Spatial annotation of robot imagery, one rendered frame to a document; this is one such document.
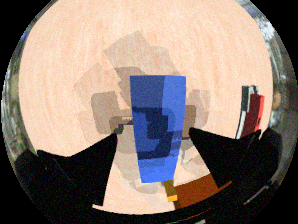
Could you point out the blue bar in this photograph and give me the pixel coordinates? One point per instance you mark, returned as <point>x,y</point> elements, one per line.
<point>158,111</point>

